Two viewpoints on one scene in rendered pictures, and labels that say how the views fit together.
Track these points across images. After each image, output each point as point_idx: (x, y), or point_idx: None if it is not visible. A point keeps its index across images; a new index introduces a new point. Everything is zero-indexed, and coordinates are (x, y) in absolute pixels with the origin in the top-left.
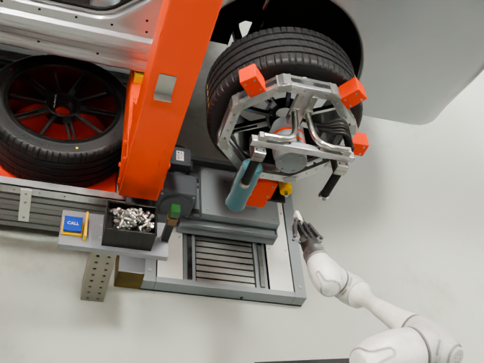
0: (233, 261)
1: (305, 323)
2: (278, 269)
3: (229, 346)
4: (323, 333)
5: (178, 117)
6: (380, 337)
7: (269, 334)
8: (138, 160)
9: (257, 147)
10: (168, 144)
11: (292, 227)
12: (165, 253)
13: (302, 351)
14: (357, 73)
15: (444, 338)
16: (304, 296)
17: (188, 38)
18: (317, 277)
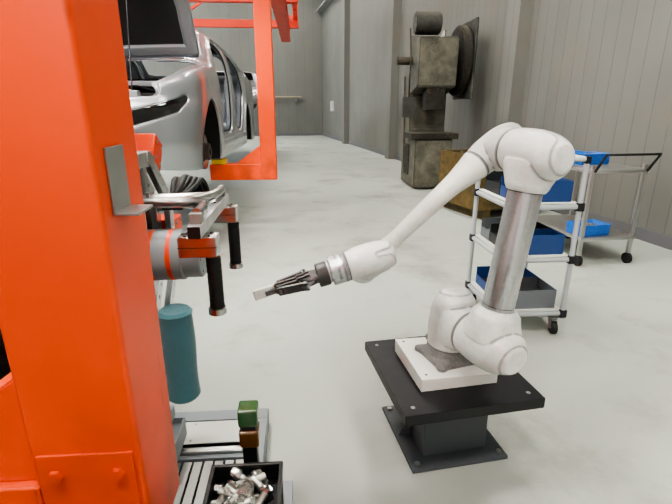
0: (206, 483)
1: (291, 421)
2: (225, 432)
3: (337, 496)
4: (302, 407)
5: (147, 255)
6: (535, 136)
7: (311, 454)
8: (147, 426)
9: (205, 235)
10: (156, 337)
11: (285, 292)
12: (286, 484)
13: (327, 425)
14: None
15: (506, 124)
16: (265, 409)
17: (102, 16)
18: (382, 256)
